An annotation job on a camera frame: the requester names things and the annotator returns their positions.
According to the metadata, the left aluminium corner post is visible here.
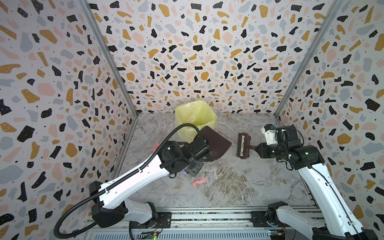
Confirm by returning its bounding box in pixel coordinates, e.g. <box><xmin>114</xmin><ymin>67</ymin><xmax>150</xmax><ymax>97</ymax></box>
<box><xmin>78</xmin><ymin>0</ymin><xmax>139</xmax><ymax>117</ymax></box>

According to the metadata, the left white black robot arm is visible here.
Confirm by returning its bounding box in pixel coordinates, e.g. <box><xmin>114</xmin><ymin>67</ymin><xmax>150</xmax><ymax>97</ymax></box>
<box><xmin>90</xmin><ymin>137</ymin><xmax>210</xmax><ymax>228</ymax></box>

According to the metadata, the black corrugated cable conduit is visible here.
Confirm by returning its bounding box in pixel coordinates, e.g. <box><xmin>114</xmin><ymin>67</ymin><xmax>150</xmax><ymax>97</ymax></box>
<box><xmin>53</xmin><ymin>123</ymin><xmax>202</xmax><ymax>240</ymax></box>

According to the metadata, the cream bin with green bag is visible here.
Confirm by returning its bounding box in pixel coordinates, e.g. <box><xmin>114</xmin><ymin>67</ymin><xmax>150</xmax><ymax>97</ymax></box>
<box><xmin>175</xmin><ymin>101</ymin><xmax>218</xmax><ymax>131</ymax></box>

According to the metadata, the dark brown plastic dustpan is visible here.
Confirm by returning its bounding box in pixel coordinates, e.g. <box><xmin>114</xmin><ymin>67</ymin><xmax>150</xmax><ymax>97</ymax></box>
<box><xmin>200</xmin><ymin>126</ymin><xmax>232</xmax><ymax>162</ymax></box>

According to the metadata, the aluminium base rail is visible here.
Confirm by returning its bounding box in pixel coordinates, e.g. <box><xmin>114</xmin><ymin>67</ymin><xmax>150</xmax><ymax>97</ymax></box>
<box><xmin>84</xmin><ymin>207</ymin><xmax>305</xmax><ymax>240</ymax></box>

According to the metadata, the brown cartoon face hand broom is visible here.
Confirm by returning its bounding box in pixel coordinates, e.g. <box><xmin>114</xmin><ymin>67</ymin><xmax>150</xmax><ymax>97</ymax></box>
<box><xmin>236</xmin><ymin>133</ymin><xmax>256</xmax><ymax>159</ymax></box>

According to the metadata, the aluminium corner post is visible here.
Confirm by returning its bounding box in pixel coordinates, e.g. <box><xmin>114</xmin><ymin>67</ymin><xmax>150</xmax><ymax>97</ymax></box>
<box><xmin>78</xmin><ymin>0</ymin><xmax>139</xmax><ymax>117</ymax></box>
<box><xmin>274</xmin><ymin>0</ymin><xmax>343</xmax><ymax>119</ymax></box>

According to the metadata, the right aluminium corner post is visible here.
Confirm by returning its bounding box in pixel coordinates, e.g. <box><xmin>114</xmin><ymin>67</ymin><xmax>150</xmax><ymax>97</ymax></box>
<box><xmin>274</xmin><ymin>0</ymin><xmax>343</xmax><ymax>119</ymax></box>

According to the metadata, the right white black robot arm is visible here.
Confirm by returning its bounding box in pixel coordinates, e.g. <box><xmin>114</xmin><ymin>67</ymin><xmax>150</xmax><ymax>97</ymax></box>
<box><xmin>255</xmin><ymin>124</ymin><xmax>378</xmax><ymax>240</ymax></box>

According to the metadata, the pink paper scrap front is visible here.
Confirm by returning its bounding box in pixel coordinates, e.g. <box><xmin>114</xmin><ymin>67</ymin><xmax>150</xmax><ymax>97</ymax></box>
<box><xmin>193</xmin><ymin>178</ymin><xmax>207</xmax><ymax>188</ymax></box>

